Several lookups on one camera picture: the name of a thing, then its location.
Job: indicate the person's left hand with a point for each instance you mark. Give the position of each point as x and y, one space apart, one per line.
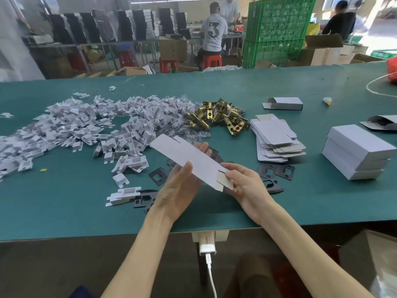
176 198

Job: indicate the person's right hand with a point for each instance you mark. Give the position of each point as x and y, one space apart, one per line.
254 195

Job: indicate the person's right thumb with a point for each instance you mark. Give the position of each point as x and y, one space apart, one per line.
232 182

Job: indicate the person's left thumb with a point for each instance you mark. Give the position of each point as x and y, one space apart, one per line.
183 172

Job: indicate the white carton blank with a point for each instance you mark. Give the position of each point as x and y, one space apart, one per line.
192 158

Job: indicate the person's right forearm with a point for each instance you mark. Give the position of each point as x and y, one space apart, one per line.
307 254

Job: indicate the person's left forearm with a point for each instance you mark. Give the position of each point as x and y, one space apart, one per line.
139 257

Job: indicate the scattered black metal plates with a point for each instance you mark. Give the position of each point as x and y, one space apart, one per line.
280 171

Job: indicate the stack of unfolded white cartons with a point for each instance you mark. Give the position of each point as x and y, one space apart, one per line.
276 139

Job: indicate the pile of clear screw bags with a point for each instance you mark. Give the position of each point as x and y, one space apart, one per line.
175 110

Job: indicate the pile of brass door latches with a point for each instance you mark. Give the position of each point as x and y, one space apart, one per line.
217 119

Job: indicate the white charger plug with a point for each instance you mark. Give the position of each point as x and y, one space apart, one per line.
207 245

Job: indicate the open folded white carton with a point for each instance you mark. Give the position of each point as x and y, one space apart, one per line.
287 103

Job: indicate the person's leg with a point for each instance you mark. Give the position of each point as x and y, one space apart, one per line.
251 279

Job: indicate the open low cardboard box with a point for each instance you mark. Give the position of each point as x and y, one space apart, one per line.
130 71

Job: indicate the pile of white cardboard inserts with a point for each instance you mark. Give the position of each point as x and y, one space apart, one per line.
77 127

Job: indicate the small white yellow bottle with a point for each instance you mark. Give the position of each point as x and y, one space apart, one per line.
327 101

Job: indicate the closed white carton box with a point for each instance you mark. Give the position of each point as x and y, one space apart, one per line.
366 175
372 166
359 141

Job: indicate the grey metal table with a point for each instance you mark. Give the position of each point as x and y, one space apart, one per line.
93 45

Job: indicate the stacks of black white boxes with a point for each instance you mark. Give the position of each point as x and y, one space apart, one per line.
124 26

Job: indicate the stack of green plastic crates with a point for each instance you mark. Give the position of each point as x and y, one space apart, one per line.
276 30

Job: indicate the open white carton grey inside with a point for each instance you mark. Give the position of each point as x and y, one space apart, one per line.
380 123

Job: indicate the large brown cardboard box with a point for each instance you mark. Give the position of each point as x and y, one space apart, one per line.
322 51

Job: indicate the brown cardboard box with plastic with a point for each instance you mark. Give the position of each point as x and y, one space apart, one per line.
372 263

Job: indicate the orange plastic bag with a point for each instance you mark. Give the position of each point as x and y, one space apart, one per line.
392 69

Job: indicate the white socket bracket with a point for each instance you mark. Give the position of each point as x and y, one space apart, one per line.
221 235

